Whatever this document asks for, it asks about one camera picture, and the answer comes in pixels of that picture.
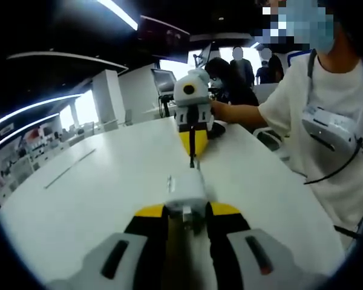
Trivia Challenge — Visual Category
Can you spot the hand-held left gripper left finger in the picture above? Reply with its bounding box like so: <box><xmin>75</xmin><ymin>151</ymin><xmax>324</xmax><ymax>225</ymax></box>
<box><xmin>48</xmin><ymin>204</ymin><xmax>170</xmax><ymax>290</ymax></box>

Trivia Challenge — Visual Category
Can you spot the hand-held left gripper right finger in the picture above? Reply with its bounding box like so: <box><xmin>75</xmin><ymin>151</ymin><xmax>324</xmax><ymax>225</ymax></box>
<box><xmin>206</xmin><ymin>201</ymin><xmax>327</xmax><ymax>290</ymax></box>

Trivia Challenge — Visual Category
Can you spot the white charger adapter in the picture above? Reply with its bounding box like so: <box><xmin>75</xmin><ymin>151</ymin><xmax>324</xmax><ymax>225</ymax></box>
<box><xmin>165</xmin><ymin>172</ymin><xmax>211</xmax><ymax>233</ymax></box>

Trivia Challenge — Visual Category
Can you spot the black desk stand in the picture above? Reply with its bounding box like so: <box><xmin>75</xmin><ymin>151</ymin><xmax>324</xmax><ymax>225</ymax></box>
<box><xmin>210</xmin><ymin>120</ymin><xmax>228</xmax><ymax>140</ymax></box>

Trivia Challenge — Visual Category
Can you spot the person's right hand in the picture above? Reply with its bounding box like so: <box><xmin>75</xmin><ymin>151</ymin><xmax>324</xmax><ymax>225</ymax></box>
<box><xmin>210</xmin><ymin>99</ymin><xmax>232</xmax><ymax>123</ymax></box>

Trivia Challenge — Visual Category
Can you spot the desktop monitor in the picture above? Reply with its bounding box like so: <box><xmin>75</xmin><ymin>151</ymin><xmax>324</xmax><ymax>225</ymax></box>
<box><xmin>151</xmin><ymin>68</ymin><xmax>177</xmax><ymax>95</ymax></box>

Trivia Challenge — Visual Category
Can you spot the long curved ceiling light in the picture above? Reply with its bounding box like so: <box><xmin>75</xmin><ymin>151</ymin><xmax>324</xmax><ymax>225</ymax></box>
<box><xmin>98</xmin><ymin>0</ymin><xmax>139</xmax><ymax>31</ymax></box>

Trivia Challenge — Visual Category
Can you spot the white chest device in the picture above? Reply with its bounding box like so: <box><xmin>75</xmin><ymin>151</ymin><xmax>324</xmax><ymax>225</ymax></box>
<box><xmin>301</xmin><ymin>105</ymin><xmax>363</xmax><ymax>155</ymax></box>

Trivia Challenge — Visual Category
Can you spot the person in white shirt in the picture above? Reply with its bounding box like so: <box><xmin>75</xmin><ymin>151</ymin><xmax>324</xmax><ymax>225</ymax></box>
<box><xmin>258</xmin><ymin>50</ymin><xmax>363</xmax><ymax>242</ymax></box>

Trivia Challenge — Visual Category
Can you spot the straight ceiling light strip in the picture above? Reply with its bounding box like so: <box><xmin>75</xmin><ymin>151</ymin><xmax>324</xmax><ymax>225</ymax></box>
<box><xmin>0</xmin><ymin>93</ymin><xmax>83</xmax><ymax>131</ymax></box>
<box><xmin>0</xmin><ymin>113</ymin><xmax>60</xmax><ymax>152</ymax></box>

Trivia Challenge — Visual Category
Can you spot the row of white office desks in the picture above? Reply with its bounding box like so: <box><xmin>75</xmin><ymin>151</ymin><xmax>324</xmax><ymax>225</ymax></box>
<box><xmin>0</xmin><ymin>120</ymin><xmax>94</xmax><ymax>209</ymax></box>

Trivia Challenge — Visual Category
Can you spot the blue framed wall board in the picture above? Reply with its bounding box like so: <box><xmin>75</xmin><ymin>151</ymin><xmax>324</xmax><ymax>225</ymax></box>
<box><xmin>287</xmin><ymin>50</ymin><xmax>310</xmax><ymax>66</ymax></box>

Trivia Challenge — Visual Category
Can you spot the black chest device cable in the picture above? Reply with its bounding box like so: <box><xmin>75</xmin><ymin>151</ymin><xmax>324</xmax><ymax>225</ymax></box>
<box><xmin>304</xmin><ymin>141</ymin><xmax>363</xmax><ymax>185</ymax></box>

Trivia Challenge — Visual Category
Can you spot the grey neck strap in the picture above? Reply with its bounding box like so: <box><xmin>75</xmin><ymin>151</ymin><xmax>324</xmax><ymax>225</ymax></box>
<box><xmin>307</xmin><ymin>49</ymin><xmax>319</xmax><ymax>105</ymax></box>

